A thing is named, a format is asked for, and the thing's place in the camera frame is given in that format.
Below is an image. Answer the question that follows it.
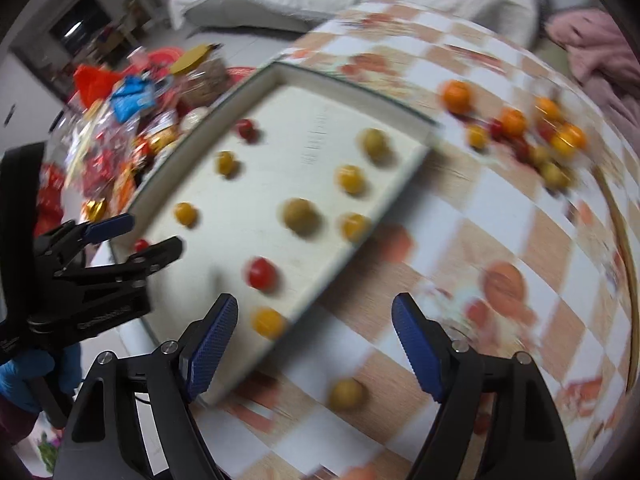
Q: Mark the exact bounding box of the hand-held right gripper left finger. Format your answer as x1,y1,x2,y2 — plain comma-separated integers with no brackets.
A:
52,293,239,480

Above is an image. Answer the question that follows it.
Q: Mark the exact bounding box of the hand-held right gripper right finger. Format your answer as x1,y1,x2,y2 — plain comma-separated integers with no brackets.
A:
391,292,577,480

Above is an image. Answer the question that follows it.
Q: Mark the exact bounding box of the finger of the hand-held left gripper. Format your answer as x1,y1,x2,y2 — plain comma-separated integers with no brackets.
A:
54,236,184,285
32,213,137,274

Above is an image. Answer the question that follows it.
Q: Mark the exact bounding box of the white box tray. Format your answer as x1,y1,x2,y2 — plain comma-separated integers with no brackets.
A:
112,60,443,407

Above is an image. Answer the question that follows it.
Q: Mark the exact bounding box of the person's left hand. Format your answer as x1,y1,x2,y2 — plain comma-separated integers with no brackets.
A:
0,345,83,414

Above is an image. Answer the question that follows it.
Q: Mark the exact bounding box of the pile of snack packets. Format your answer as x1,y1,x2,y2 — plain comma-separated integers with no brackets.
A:
37,42,261,226

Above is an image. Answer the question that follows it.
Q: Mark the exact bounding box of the checkered patterned tablecloth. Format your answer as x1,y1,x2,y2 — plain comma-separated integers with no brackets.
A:
195,0,640,480

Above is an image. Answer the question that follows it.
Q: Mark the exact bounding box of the clear glass bowl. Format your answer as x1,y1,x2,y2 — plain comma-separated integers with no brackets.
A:
530,82,598,166

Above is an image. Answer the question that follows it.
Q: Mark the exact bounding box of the pink fleece blanket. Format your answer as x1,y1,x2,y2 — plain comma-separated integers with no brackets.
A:
544,6,640,133

